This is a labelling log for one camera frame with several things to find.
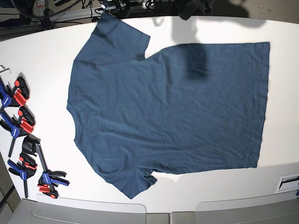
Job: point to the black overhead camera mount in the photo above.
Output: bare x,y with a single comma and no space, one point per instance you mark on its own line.
188,8

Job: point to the grey chair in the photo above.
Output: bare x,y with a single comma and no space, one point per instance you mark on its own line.
272,209
31,212

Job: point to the bottom blue red bar clamp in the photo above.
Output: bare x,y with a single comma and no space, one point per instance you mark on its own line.
50,179

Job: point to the grey chair back right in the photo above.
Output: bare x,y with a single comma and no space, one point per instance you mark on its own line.
272,209

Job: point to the dark blue T-shirt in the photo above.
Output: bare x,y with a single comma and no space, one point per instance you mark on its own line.
188,108

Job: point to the top blue red bar clamp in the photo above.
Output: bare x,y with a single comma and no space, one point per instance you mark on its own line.
15,97

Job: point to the blue red bar clamp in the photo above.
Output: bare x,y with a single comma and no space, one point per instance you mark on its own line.
15,97
23,126
50,179
25,169

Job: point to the grey chair back left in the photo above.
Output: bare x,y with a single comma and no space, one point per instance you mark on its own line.
31,212

